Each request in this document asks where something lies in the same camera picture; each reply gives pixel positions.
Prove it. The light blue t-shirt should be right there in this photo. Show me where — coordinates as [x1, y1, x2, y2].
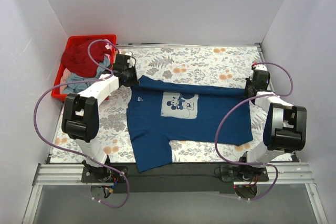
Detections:
[59, 67, 105, 94]

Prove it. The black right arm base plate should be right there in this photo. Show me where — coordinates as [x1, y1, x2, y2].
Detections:
[214, 163, 269, 182]

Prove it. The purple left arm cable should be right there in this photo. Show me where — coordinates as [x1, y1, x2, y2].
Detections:
[34, 39, 131, 208]

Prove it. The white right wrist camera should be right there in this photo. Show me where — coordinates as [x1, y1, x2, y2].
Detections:
[251, 62, 267, 71]

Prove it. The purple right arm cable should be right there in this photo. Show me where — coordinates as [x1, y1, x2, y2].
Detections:
[214, 62, 293, 201]

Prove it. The blue Mickey Mouse t-shirt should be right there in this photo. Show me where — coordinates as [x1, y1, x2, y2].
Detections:
[127, 76, 253, 173]

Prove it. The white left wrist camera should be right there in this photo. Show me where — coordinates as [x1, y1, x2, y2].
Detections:
[125, 52, 137, 68]

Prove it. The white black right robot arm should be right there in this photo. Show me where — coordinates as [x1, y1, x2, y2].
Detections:
[237, 69, 307, 181]

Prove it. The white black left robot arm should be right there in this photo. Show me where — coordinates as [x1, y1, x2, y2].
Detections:
[61, 52, 139, 182]

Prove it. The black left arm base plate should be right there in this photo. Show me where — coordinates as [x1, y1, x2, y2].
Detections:
[81, 162, 125, 183]

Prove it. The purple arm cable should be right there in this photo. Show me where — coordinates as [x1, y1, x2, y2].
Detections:
[214, 62, 293, 201]
[34, 39, 131, 208]

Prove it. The aluminium frame rail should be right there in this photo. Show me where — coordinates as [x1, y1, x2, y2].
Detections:
[23, 163, 328, 223]

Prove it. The dark red t-shirt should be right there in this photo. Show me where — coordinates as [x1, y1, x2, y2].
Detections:
[61, 37, 112, 78]

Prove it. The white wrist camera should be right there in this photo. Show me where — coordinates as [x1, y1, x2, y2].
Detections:
[125, 52, 137, 68]
[251, 62, 267, 71]

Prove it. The floral patterned table mat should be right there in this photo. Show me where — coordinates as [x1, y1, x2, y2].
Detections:
[49, 46, 293, 164]

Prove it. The red plastic bin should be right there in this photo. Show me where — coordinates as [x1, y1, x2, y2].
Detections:
[51, 34, 117, 102]

